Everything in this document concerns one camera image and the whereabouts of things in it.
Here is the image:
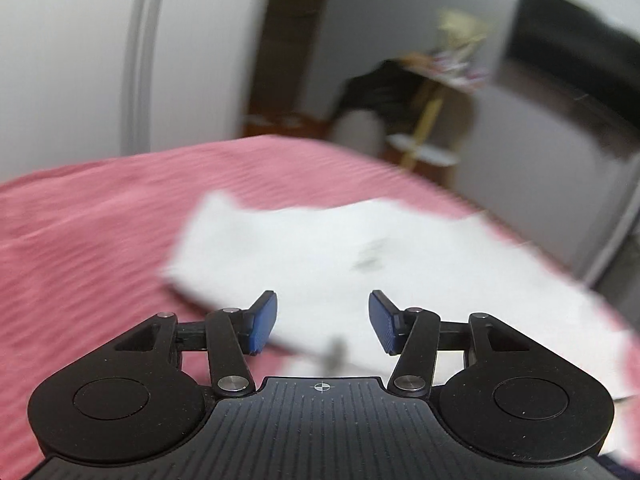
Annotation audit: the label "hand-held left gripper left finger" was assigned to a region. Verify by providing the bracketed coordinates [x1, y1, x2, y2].
[114, 290, 279, 399]

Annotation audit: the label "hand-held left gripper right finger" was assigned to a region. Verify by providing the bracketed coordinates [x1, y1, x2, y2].
[368, 290, 531, 397]

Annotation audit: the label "white knit garment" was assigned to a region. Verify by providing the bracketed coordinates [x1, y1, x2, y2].
[162, 191, 640, 466]

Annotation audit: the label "white round pouf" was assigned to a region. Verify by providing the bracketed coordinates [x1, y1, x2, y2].
[331, 110, 387, 157]

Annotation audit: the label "pink ribbed blanket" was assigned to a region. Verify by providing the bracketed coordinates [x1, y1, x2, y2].
[0, 137, 640, 480]

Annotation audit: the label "round side table yellow legs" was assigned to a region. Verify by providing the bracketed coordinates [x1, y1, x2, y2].
[384, 52, 490, 172]

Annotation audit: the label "black jacket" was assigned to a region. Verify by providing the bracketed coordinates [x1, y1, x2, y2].
[334, 59, 427, 122]

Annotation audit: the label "brown wooden door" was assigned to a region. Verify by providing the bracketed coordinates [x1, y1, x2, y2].
[242, 0, 342, 137]

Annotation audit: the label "cream wrapped bouquet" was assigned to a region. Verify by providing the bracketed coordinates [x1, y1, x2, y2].
[434, 7, 490, 63]

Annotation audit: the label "white wardrobe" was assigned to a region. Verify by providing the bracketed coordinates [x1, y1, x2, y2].
[0, 0, 281, 183]

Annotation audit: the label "black wall television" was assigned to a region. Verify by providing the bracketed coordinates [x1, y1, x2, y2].
[501, 0, 640, 128]

